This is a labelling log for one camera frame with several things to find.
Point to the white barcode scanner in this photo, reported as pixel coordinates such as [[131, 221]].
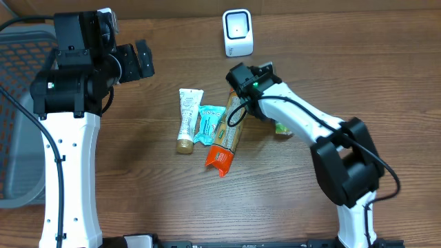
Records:
[[238, 33]]

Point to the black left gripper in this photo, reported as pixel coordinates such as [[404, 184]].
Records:
[[126, 54]]

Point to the teal wipes pack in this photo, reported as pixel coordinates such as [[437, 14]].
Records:
[[211, 116]]

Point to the grey plastic shopping basket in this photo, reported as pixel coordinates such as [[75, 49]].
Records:
[[23, 53]]

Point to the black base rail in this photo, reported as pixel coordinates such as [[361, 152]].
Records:
[[262, 244]]

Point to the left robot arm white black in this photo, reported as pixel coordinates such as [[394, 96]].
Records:
[[68, 101]]

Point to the orange cracker pack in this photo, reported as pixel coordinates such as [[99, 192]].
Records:
[[221, 152]]

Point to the white cream tube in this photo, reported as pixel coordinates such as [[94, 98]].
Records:
[[190, 99]]

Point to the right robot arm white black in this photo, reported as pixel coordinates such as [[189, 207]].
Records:
[[346, 163]]

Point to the green juice carton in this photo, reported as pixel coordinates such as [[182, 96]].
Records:
[[281, 129]]

